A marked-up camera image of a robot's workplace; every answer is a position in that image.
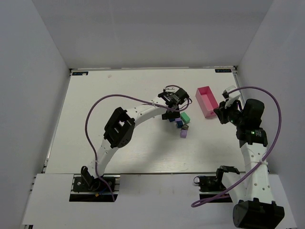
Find green wood block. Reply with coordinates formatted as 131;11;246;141
180;112;191;124

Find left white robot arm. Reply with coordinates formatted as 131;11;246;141
81;86;192;191

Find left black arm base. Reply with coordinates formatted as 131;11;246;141
69;174;120;202

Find grey wood block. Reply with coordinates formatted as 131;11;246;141
181;124;189;131

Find left blue table label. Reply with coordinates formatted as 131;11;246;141
72;72;89;76

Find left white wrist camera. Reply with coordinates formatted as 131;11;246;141
163;86;178;93

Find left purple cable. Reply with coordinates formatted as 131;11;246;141
85;84;193;201

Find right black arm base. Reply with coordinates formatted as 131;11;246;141
193;166;240;199

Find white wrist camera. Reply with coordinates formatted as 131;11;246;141
163;86;178;93
222;85;241;108

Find blue table label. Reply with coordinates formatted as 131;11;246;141
215;69;232;73
72;72;89;76

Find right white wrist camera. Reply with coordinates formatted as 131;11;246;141
222;85;241;108

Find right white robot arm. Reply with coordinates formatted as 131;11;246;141
214;99;285;229

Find right blue table label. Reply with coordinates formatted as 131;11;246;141
215;69;232;73

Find pink plastic box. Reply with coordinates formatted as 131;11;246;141
195;86;219;118

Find lilac wood block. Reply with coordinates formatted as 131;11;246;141
180;129;188;138

